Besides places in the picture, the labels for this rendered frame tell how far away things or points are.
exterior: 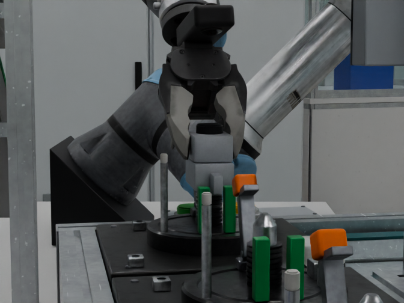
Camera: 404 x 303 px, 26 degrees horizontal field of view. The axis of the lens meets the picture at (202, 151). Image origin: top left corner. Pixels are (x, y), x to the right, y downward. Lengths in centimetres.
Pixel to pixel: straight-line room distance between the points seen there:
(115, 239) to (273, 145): 334
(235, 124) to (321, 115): 399
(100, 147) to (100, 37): 252
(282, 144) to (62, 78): 113
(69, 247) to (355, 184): 417
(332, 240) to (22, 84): 30
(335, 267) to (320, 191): 446
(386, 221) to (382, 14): 39
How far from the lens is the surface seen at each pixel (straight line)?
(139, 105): 151
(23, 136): 74
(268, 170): 432
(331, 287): 56
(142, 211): 163
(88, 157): 151
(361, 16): 89
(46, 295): 120
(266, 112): 144
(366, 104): 512
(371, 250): 115
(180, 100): 100
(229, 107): 100
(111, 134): 152
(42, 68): 396
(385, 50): 88
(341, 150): 505
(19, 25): 74
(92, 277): 89
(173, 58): 103
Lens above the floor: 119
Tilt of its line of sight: 7 degrees down
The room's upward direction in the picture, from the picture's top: straight up
